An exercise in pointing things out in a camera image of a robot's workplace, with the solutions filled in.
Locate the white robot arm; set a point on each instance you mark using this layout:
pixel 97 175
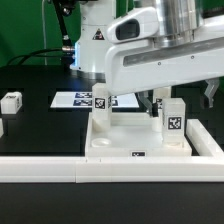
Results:
pixel 91 48

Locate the white square tabletop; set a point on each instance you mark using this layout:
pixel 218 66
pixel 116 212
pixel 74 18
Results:
pixel 131 135

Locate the white L-shaped obstacle wall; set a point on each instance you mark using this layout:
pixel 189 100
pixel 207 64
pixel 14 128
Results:
pixel 207 166

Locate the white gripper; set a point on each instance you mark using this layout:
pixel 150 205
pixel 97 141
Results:
pixel 153 48

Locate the white base tag plate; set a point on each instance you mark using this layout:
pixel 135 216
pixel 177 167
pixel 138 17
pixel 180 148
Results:
pixel 67 100

